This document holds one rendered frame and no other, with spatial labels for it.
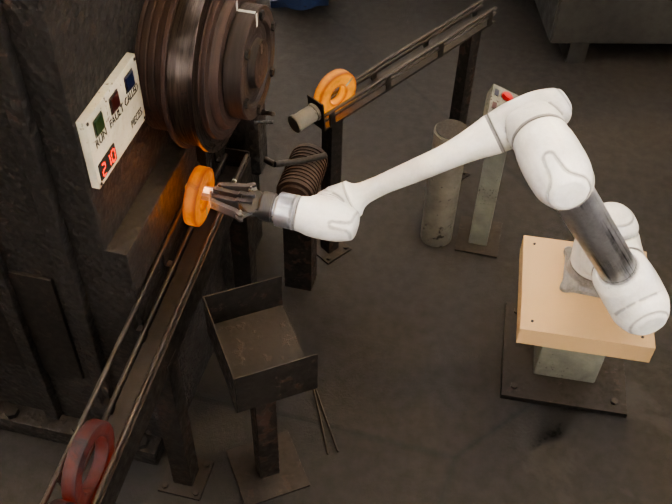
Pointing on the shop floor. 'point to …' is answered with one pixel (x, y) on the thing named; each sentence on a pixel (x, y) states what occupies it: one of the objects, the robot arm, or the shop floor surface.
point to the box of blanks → (604, 23)
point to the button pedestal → (489, 232)
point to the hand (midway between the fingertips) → (199, 191)
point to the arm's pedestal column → (560, 375)
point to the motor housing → (304, 269)
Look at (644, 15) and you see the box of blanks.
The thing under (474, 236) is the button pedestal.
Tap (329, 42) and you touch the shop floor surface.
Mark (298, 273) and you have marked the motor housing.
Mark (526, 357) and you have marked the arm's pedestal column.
